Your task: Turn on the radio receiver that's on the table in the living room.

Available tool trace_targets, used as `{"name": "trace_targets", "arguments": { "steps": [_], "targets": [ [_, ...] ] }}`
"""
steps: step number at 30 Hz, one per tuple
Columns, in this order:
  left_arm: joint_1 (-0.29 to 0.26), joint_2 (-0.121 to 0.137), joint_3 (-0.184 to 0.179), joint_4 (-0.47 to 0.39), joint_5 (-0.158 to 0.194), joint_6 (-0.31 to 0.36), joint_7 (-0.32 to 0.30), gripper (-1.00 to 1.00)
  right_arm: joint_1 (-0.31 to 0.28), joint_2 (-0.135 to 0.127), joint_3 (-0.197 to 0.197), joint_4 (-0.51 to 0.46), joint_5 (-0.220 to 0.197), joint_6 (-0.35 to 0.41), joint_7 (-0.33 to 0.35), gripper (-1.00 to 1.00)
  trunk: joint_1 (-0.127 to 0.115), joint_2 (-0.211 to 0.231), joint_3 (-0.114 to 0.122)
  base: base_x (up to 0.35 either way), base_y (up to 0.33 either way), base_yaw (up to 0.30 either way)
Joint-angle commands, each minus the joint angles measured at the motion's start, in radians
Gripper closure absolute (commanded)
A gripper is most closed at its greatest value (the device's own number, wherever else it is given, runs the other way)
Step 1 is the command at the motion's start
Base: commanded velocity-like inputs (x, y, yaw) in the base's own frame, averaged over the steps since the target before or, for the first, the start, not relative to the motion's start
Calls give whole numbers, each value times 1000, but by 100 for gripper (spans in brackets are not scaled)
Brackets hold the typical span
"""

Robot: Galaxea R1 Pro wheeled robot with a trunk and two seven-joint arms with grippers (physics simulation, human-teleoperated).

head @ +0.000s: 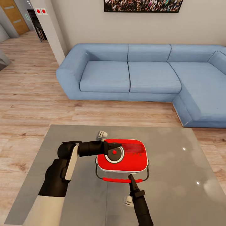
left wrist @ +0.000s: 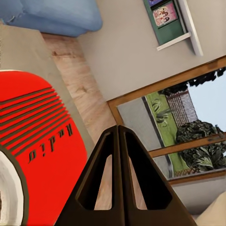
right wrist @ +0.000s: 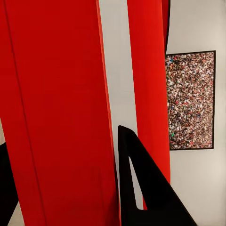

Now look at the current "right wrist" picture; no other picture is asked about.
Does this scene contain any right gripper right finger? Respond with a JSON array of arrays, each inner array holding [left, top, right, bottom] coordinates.
[[118, 125, 197, 226]]

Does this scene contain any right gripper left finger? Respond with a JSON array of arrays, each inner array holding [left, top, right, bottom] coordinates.
[[0, 143, 19, 226]]

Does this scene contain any radio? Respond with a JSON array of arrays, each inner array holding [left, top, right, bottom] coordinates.
[[0, 0, 170, 226]]

